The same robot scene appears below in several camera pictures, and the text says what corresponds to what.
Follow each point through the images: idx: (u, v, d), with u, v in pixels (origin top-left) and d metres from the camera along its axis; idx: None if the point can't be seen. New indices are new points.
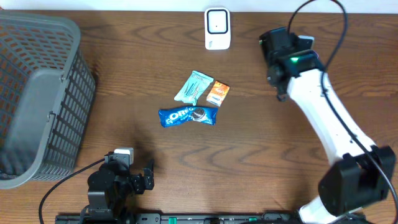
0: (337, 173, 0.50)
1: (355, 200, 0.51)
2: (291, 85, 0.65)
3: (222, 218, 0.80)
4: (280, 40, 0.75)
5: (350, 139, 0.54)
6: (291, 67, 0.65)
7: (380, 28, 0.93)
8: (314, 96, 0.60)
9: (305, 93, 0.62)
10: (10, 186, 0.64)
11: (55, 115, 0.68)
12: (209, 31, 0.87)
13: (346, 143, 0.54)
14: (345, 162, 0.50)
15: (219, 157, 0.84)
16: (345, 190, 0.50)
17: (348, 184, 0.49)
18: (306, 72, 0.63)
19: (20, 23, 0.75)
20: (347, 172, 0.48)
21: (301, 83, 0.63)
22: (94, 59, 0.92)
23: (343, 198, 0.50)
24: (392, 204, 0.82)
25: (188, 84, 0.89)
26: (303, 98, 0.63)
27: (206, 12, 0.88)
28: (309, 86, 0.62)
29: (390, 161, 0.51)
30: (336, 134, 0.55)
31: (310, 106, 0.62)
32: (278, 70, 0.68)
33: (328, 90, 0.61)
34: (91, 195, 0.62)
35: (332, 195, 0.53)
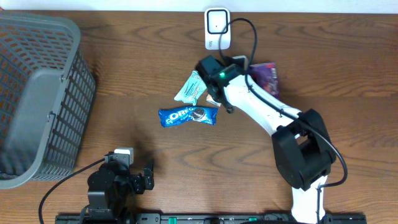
0: (277, 145, 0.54)
1: (306, 166, 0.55)
2: (230, 93, 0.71)
3: (222, 218, 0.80)
4: (210, 65, 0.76)
5: (278, 114, 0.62)
6: (221, 81, 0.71)
7: (380, 28, 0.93)
8: (243, 95, 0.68)
9: (238, 96, 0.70)
10: (10, 186, 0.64)
11: (55, 115, 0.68)
12: (209, 32, 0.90)
13: (277, 119, 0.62)
14: (280, 133, 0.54)
15: (219, 157, 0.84)
16: (292, 158, 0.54)
17: (290, 152, 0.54)
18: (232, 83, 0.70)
19: (20, 23, 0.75)
20: (285, 140, 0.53)
21: (231, 89, 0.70)
22: (94, 59, 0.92)
23: (294, 167, 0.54)
24: (392, 204, 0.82)
25: (188, 84, 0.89)
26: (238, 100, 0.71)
27: (206, 12, 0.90)
28: (237, 89, 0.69)
29: (318, 119, 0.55)
30: (268, 117, 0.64)
31: (244, 104, 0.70)
32: (213, 87, 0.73)
33: (253, 86, 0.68)
34: (91, 195, 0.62)
35: (286, 168, 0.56)
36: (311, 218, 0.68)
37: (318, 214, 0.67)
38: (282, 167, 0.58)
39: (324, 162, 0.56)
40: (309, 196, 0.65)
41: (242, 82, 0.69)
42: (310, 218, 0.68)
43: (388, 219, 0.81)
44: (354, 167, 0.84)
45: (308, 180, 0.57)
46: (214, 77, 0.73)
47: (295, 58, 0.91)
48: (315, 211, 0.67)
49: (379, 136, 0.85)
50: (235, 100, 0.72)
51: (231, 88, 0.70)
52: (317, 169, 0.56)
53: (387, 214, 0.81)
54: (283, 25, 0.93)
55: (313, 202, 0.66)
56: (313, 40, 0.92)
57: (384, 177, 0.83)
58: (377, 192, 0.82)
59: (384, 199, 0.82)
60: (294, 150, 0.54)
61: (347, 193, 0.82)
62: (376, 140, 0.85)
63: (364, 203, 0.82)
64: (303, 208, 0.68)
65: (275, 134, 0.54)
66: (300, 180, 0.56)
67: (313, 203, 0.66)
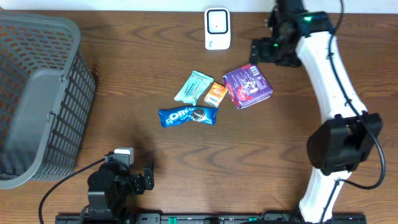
0: (326, 131, 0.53)
1: (338, 158, 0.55)
2: (301, 45, 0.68)
3: (222, 218, 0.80)
4: (293, 2, 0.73)
5: (344, 102, 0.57)
6: (303, 27, 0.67)
7: (380, 28, 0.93)
8: (320, 58, 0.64)
9: (313, 53, 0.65)
10: (10, 186, 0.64)
11: (55, 115, 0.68)
12: (209, 31, 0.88)
13: (341, 105, 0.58)
14: (336, 122, 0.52)
15: (219, 157, 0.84)
16: (331, 149, 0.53)
17: (333, 142, 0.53)
18: (316, 33, 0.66)
19: (20, 23, 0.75)
20: (336, 130, 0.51)
21: (311, 42, 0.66)
22: (94, 59, 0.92)
23: (327, 155, 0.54)
24: (392, 204, 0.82)
25: (188, 84, 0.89)
26: (309, 56, 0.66)
27: (206, 12, 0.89)
28: (317, 47, 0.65)
29: (379, 126, 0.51)
30: (332, 94, 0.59)
31: (313, 65, 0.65)
32: (290, 27, 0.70)
33: (333, 54, 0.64)
34: (91, 195, 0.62)
35: (318, 152, 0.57)
36: (316, 213, 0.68)
37: (324, 211, 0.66)
38: (314, 147, 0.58)
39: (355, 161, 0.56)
40: (322, 190, 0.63)
41: (325, 43, 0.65)
42: (315, 213, 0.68)
43: (388, 219, 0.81)
44: None
45: (331, 170, 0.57)
46: (296, 18, 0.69)
47: None
48: (324, 206, 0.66)
49: (380, 136, 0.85)
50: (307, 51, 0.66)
51: (308, 42, 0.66)
52: (344, 164, 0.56)
53: (387, 214, 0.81)
54: None
55: (326, 196, 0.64)
56: None
57: (384, 177, 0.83)
58: (377, 192, 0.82)
59: (384, 199, 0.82)
60: (337, 143, 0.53)
61: (347, 193, 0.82)
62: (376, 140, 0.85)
63: (364, 203, 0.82)
64: (313, 200, 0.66)
65: (329, 121, 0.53)
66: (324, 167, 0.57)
67: (325, 197, 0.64)
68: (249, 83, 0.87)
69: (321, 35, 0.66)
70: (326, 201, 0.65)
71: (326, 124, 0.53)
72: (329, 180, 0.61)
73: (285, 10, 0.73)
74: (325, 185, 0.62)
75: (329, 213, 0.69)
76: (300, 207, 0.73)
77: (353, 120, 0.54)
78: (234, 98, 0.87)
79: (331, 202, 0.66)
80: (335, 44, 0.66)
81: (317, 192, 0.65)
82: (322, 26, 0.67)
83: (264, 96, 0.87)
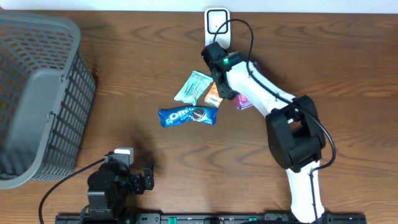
0: (270, 126, 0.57)
1: (297, 149, 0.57)
2: (229, 80, 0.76)
3: (222, 218, 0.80)
4: (215, 50, 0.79)
5: (274, 98, 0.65)
6: (224, 66, 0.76)
7: (380, 28, 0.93)
8: (244, 79, 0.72)
9: (237, 80, 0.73)
10: (10, 186, 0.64)
11: (55, 115, 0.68)
12: (209, 31, 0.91)
13: (272, 102, 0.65)
14: (273, 114, 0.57)
15: (219, 157, 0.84)
16: (283, 140, 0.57)
17: (281, 132, 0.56)
18: (236, 65, 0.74)
19: (21, 23, 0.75)
20: (276, 121, 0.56)
21: (233, 74, 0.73)
22: (94, 59, 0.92)
23: (284, 148, 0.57)
24: (391, 204, 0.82)
25: (188, 84, 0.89)
26: (237, 85, 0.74)
27: (206, 12, 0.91)
28: (239, 76, 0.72)
29: (310, 105, 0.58)
30: (264, 100, 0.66)
31: (242, 86, 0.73)
32: (217, 72, 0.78)
33: (254, 72, 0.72)
34: (91, 195, 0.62)
35: (278, 149, 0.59)
36: (310, 210, 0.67)
37: (314, 207, 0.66)
38: (274, 147, 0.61)
39: (316, 147, 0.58)
40: (304, 185, 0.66)
41: (243, 68, 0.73)
42: (308, 211, 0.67)
43: (388, 219, 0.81)
44: (354, 167, 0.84)
45: (299, 165, 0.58)
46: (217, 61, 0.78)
47: (295, 58, 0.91)
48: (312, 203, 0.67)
49: (379, 136, 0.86)
50: (234, 84, 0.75)
51: (231, 75, 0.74)
52: (307, 154, 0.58)
53: (387, 214, 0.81)
54: (283, 25, 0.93)
55: (308, 191, 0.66)
56: (313, 40, 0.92)
57: (384, 177, 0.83)
58: (377, 192, 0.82)
59: (384, 199, 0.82)
60: (286, 132, 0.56)
61: (347, 193, 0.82)
62: (376, 140, 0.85)
63: (364, 203, 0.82)
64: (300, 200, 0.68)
65: (268, 115, 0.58)
66: (290, 163, 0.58)
67: (308, 192, 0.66)
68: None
69: (239, 66, 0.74)
70: (310, 196, 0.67)
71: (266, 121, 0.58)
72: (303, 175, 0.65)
73: (212, 59, 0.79)
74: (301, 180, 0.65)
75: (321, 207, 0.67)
76: (293, 213, 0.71)
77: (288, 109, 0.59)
78: (236, 100, 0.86)
79: (317, 197, 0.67)
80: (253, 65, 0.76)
81: (298, 190, 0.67)
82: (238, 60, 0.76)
83: None
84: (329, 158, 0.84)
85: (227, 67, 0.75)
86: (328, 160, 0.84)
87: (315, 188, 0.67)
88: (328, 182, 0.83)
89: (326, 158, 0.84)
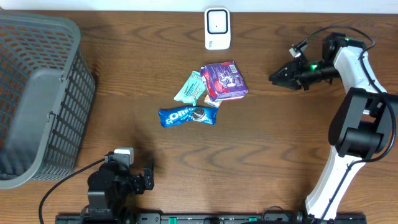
0: (347, 96, 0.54)
1: (354, 134, 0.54)
2: (337, 56, 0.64)
3: (222, 218, 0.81)
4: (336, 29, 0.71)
5: (368, 84, 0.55)
6: (342, 43, 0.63)
7: (380, 28, 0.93)
8: (351, 56, 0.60)
9: (345, 55, 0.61)
10: (10, 186, 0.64)
11: (55, 115, 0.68)
12: (209, 31, 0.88)
13: (365, 86, 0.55)
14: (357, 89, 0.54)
15: (219, 157, 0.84)
16: (349, 116, 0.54)
17: (354, 108, 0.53)
18: (351, 46, 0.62)
19: (20, 23, 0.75)
20: (357, 96, 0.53)
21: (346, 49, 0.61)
22: (94, 59, 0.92)
23: (345, 123, 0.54)
24: (392, 204, 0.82)
25: (188, 84, 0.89)
26: (341, 56, 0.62)
27: (206, 12, 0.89)
28: (352, 52, 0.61)
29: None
30: (357, 79, 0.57)
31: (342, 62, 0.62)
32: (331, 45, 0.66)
33: (364, 56, 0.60)
34: (91, 195, 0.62)
35: (337, 124, 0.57)
36: (321, 208, 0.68)
37: (329, 203, 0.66)
38: (334, 122, 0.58)
39: (371, 145, 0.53)
40: (333, 179, 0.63)
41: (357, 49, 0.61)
42: (318, 209, 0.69)
43: (388, 219, 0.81)
44: None
45: (346, 149, 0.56)
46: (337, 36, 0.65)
47: None
48: (329, 198, 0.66)
49: None
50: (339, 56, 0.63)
51: (345, 48, 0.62)
52: (360, 146, 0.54)
53: (387, 214, 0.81)
54: (283, 25, 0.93)
55: (334, 185, 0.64)
56: (313, 40, 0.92)
57: (384, 177, 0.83)
58: (378, 192, 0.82)
59: (384, 199, 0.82)
60: (357, 111, 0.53)
61: (347, 193, 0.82)
62: None
63: (364, 203, 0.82)
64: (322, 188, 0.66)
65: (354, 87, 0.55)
66: (339, 141, 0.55)
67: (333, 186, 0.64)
68: (227, 78, 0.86)
69: (354, 46, 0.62)
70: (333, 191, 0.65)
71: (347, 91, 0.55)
72: (340, 166, 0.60)
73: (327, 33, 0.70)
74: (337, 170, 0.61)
75: (333, 212, 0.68)
76: (305, 200, 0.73)
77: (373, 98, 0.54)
78: (209, 89, 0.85)
79: (339, 193, 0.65)
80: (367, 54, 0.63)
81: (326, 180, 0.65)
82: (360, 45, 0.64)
83: (240, 94, 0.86)
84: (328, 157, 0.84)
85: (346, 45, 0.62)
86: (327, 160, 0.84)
87: (344, 183, 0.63)
88: None
89: (325, 158, 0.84)
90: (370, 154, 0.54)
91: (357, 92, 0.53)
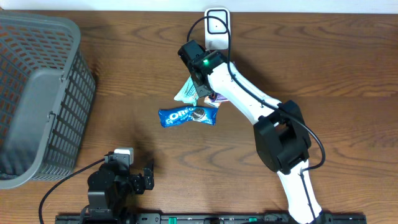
0: (259, 134, 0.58)
1: (284, 153, 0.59)
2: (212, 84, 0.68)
3: (222, 218, 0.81)
4: (193, 50, 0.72)
5: (260, 104, 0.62)
6: (205, 68, 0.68)
7: (380, 28, 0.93)
8: (226, 83, 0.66)
9: (221, 84, 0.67)
10: (10, 186, 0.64)
11: (55, 116, 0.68)
12: (209, 32, 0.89)
13: (259, 109, 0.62)
14: (260, 122, 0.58)
15: (219, 157, 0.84)
16: (272, 147, 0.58)
17: (271, 140, 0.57)
18: (217, 68, 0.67)
19: (20, 23, 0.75)
20: (263, 129, 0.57)
21: (215, 78, 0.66)
22: (94, 59, 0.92)
23: (272, 154, 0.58)
24: (391, 204, 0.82)
25: (188, 85, 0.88)
26: (216, 85, 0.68)
27: (206, 12, 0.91)
28: (222, 77, 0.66)
29: (297, 109, 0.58)
30: (249, 105, 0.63)
31: (225, 91, 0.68)
32: (196, 74, 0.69)
33: (236, 74, 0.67)
34: (91, 195, 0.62)
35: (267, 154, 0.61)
36: (306, 211, 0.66)
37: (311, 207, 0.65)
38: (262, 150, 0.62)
39: (301, 150, 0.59)
40: (295, 188, 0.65)
41: (226, 70, 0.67)
42: (304, 214, 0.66)
43: (388, 219, 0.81)
44: (354, 167, 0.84)
45: (288, 168, 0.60)
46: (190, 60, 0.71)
47: (295, 58, 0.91)
48: (306, 203, 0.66)
49: (379, 136, 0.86)
50: (214, 86, 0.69)
51: (212, 76, 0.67)
52: (294, 157, 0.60)
53: (387, 214, 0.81)
54: (283, 25, 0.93)
55: (300, 191, 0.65)
56: (313, 40, 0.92)
57: (384, 177, 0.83)
58: (377, 193, 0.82)
59: (384, 199, 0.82)
60: (273, 137, 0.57)
61: (347, 193, 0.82)
62: (376, 140, 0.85)
63: (364, 203, 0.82)
64: (293, 201, 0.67)
65: (256, 124, 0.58)
66: (278, 166, 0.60)
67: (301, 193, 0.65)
68: None
69: (221, 68, 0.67)
70: (305, 197, 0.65)
71: (254, 129, 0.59)
72: (293, 176, 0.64)
73: (189, 60, 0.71)
74: (291, 179, 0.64)
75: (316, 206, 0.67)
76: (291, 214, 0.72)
77: (275, 115, 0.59)
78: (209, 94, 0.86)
79: (311, 196, 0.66)
80: (234, 66, 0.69)
81: (291, 193, 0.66)
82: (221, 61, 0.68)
83: None
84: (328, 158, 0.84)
85: (206, 71, 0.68)
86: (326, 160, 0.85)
87: (308, 186, 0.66)
88: (328, 182, 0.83)
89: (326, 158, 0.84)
90: (305, 153, 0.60)
91: (261, 126, 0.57)
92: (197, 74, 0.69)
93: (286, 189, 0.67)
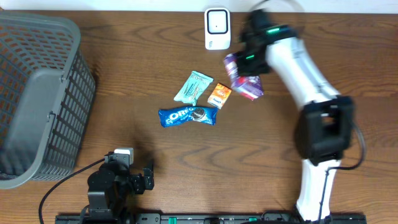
0: (305, 117, 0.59)
1: (323, 144, 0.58)
2: (268, 54, 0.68)
3: (222, 218, 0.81)
4: (260, 18, 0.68)
5: (316, 90, 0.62)
6: (271, 37, 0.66)
7: (380, 28, 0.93)
8: (290, 57, 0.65)
9: (285, 55, 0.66)
10: (10, 186, 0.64)
11: (55, 115, 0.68)
12: (209, 31, 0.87)
13: (313, 93, 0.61)
14: (311, 106, 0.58)
15: (219, 157, 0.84)
16: (313, 132, 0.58)
17: (314, 126, 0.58)
18: (279, 42, 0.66)
19: (20, 23, 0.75)
20: (312, 113, 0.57)
21: (278, 48, 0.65)
22: (94, 59, 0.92)
23: (310, 139, 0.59)
24: (392, 204, 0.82)
25: (188, 85, 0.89)
26: (274, 58, 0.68)
27: (206, 12, 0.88)
28: (284, 50, 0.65)
29: (351, 107, 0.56)
30: (306, 85, 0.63)
31: (282, 64, 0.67)
32: (256, 40, 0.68)
33: (300, 53, 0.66)
34: (91, 195, 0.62)
35: (306, 140, 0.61)
36: (314, 211, 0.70)
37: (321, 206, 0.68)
38: (303, 135, 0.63)
39: (339, 147, 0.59)
40: (316, 183, 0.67)
41: (291, 45, 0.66)
42: (311, 212, 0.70)
43: (388, 219, 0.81)
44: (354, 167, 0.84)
45: (319, 158, 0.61)
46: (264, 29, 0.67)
47: None
48: (319, 201, 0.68)
49: (379, 136, 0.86)
50: (273, 53, 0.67)
51: (277, 48, 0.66)
52: (331, 151, 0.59)
53: (387, 214, 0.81)
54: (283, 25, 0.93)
55: (319, 188, 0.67)
56: (313, 40, 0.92)
57: (384, 176, 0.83)
58: (377, 193, 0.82)
59: (384, 199, 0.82)
60: (316, 125, 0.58)
61: (347, 193, 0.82)
62: (375, 140, 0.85)
63: (364, 203, 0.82)
64: (308, 195, 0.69)
65: (306, 106, 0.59)
66: (311, 154, 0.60)
67: (319, 190, 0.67)
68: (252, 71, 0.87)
69: (285, 42, 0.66)
70: (320, 195, 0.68)
71: (302, 111, 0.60)
72: (318, 170, 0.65)
73: (251, 30, 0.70)
74: (316, 175, 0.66)
75: (326, 211, 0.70)
76: (296, 206, 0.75)
77: (328, 107, 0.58)
78: (236, 78, 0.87)
79: (326, 196, 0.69)
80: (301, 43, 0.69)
81: (310, 187, 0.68)
82: (291, 35, 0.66)
83: (255, 93, 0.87)
84: None
85: (272, 39, 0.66)
86: None
87: (327, 187, 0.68)
88: None
89: None
90: (341, 152, 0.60)
91: (310, 109, 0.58)
92: (262, 40, 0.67)
93: (306, 182, 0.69)
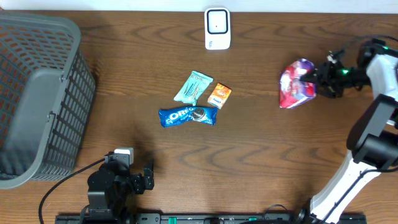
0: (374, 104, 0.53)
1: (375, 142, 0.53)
2: (372, 63, 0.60)
3: (222, 218, 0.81)
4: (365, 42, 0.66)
5: None
6: (380, 51, 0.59)
7: (380, 28, 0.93)
8: (390, 70, 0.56)
9: (384, 66, 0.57)
10: (10, 186, 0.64)
11: (55, 115, 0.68)
12: (209, 31, 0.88)
13: None
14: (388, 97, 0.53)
15: (219, 157, 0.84)
16: (373, 123, 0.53)
17: (377, 117, 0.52)
18: (384, 56, 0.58)
19: (20, 23, 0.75)
20: (385, 103, 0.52)
21: (377, 61, 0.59)
22: (94, 59, 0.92)
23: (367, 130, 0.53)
24: (392, 204, 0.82)
25: (188, 84, 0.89)
26: (374, 68, 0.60)
27: (206, 12, 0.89)
28: (390, 63, 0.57)
29: None
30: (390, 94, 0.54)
31: (380, 74, 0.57)
32: (367, 52, 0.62)
33: None
34: (91, 195, 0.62)
35: (357, 131, 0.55)
36: (326, 209, 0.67)
37: (334, 206, 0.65)
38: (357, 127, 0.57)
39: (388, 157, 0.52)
40: (344, 183, 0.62)
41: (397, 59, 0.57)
42: (323, 210, 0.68)
43: (388, 219, 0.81)
44: None
45: (362, 156, 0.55)
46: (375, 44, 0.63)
47: (295, 58, 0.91)
48: (335, 202, 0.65)
49: None
50: (374, 63, 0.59)
51: (382, 58, 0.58)
52: (377, 155, 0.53)
53: (387, 214, 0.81)
54: (283, 25, 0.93)
55: (344, 188, 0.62)
56: (313, 40, 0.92)
57: (384, 177, 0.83)
58: (378, 192, 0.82)
59: (384, 199, 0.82)
60: (384, 118, 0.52)
61: None
62: None
63: (364, 203, 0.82)
64: (328, 191, 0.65)
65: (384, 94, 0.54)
66: (357, 147, 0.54)
67: (342, 190, 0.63)
68: None
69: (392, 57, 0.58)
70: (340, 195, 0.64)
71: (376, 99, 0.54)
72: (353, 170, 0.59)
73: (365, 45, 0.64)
74: (349, 174, 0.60)
75: (336, 216, 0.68)
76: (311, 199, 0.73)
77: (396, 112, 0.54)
78: (306, 86, 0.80)
79: (346, 199, 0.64)
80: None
81: (335, 183, 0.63)
82: None
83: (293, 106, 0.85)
84: (328, 157, 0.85)
85: (382, 52, 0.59)
86: (326, 160, 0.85)
87: (353, 191, 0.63)
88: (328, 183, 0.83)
89: (326, 158, 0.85)
90: (387, 163, 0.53)
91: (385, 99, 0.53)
92: (370, 53, 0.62)
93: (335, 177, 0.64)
